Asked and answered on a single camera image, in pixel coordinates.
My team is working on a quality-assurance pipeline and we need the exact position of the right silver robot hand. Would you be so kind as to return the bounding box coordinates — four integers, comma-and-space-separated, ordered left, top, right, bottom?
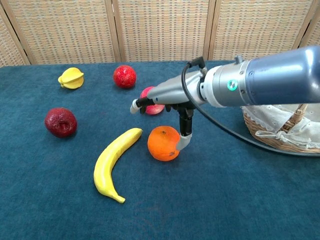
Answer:
129, 70, 209, 151

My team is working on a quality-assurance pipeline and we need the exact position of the orange fruit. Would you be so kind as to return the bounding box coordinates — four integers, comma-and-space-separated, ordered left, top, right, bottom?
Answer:
147, 125, 181, 162

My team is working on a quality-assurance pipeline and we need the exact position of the pink red peach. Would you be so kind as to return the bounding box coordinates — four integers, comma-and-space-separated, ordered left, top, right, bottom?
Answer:
139, 86, 166, 116

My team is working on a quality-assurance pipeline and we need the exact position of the red bumpy round fruit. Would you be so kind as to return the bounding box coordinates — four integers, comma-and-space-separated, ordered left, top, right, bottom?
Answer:
113, 64, 138, 89

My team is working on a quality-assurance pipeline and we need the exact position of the woven folding screen panel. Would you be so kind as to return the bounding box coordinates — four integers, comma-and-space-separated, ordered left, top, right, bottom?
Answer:
298, 9, 320, 50
0, 4, 31, 68
111, 0, 216, 63
1, 0, 122, 66
208, 0, 320, 61

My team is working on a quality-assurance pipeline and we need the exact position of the yellow banana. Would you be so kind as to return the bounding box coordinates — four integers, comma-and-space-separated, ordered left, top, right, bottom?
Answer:
93, 127, 143, 204

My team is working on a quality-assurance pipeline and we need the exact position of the yellow starfruit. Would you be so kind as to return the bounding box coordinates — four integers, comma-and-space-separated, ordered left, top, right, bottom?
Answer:
57, 67, 85, 90

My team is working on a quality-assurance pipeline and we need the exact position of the blue tablecloth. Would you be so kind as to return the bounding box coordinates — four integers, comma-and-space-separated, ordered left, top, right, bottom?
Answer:
0, 57, 320, 240

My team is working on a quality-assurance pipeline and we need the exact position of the dark red wrinkled apple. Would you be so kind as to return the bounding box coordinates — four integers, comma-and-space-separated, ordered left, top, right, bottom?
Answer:
44, 107, 78, 139

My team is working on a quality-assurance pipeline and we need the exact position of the black cable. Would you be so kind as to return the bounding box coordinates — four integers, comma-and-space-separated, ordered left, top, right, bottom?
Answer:
180, 56, 320, 158

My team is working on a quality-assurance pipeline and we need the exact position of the wicker basket with handle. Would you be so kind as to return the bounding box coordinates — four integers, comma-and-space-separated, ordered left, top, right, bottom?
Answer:
243, 103, 320, 155

